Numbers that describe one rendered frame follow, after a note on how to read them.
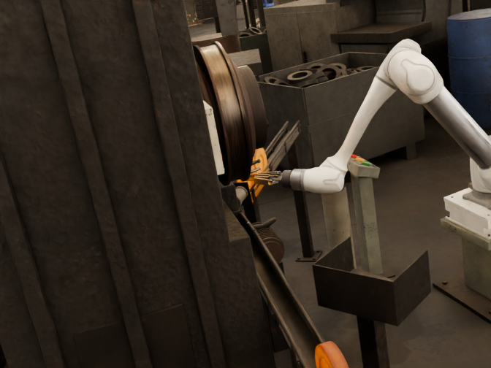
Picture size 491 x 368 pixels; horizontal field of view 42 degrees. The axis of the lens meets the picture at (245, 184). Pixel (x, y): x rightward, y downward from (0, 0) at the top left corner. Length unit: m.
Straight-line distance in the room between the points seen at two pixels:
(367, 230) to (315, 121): 1.35
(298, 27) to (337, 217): 3.64
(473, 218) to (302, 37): 3.90
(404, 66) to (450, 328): 1.14
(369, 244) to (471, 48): 2.54
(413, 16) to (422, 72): 3.64
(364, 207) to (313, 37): 3.36
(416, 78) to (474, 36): 3.04
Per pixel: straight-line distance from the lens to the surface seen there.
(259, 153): 2.88
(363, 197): 3.13
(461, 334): 2.87
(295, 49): 6.55
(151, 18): 1.58
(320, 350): 1.51
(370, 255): 3.26
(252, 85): 2.06
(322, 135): 4.42
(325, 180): 2.62
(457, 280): 3.21
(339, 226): 3.08
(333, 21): 6.05
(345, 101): 4.50
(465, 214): 2.90
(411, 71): 2.35
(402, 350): 2.78
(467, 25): 5.38
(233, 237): 1.78
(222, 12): 4.56
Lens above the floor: 1.57
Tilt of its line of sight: 19 degrees down
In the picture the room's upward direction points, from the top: 10 degrees counter-clockwise
